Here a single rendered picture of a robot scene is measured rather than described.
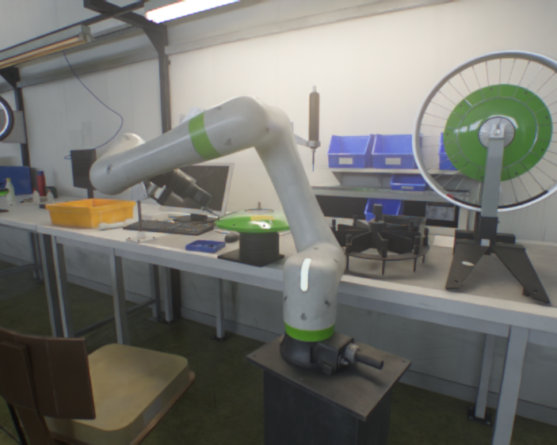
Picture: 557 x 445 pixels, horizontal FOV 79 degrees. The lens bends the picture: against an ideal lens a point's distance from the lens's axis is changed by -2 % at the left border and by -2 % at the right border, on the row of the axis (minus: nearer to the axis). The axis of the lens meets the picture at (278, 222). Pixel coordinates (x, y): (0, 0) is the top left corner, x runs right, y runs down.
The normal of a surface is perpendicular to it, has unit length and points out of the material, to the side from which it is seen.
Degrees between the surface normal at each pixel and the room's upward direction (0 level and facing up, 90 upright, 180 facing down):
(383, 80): 90
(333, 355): 81
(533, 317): 90
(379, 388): 0
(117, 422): 0
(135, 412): 0
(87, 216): 94
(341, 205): 90
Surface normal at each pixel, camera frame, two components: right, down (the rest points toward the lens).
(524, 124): -0.27, 0.12
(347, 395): 0.00, -0.98
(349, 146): -0.50, 0.16
